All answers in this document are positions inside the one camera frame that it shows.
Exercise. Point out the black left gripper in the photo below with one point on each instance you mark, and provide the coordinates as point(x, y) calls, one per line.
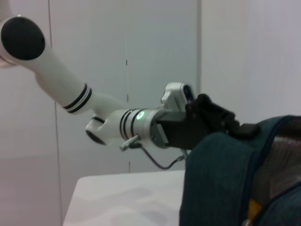
point(183, 131)

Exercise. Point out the dark teal fabric lunch bag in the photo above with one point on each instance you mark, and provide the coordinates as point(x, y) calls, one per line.
point(223, 183)

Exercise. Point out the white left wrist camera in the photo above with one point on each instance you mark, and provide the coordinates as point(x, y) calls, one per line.
point(176, 96)

